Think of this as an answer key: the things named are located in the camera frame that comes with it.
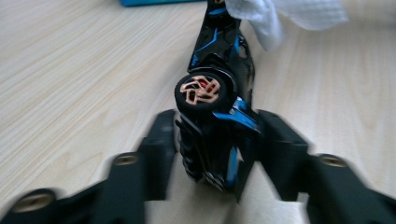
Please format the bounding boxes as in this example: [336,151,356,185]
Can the white wet wipe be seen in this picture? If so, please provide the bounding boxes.
[223,0,350,53]

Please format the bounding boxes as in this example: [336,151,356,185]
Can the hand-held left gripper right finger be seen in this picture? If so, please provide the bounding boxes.
[257,109,369,224]

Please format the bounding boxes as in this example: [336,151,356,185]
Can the blue wet wipes pack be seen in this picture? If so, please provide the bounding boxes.
[119,0,207,7]

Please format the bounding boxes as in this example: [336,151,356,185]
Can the blue and black toy car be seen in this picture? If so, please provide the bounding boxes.
[173,0,262,203]

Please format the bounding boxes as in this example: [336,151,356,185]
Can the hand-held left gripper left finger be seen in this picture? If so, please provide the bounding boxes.
[99,108,179,224]

